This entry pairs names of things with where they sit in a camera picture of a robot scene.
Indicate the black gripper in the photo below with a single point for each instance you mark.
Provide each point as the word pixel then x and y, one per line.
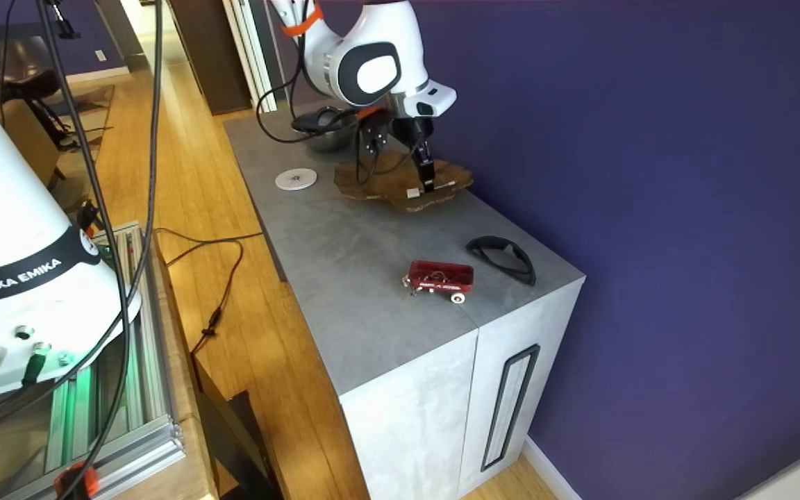
pixel 414 131

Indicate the brown wooden tray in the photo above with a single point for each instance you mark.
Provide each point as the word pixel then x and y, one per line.
pixel 382 194

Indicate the red toy wagon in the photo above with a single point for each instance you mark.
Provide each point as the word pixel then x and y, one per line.
pixel 436 277

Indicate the white round disc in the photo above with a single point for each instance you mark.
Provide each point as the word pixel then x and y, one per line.
pixel 295 180

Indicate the grey concrete-look cabinet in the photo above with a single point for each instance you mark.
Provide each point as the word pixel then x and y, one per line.
pixel 400 434

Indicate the black office chair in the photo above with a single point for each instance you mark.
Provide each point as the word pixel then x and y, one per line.
pixel 25 84

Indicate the wrist camera with orange tape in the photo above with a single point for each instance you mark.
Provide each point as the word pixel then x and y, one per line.
pixel 373 128

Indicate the white door frame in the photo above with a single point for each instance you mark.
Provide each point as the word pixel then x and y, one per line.
pixel 248 45

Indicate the aluminium robot stand frame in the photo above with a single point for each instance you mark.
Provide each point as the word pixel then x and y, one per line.
pixel 157 389

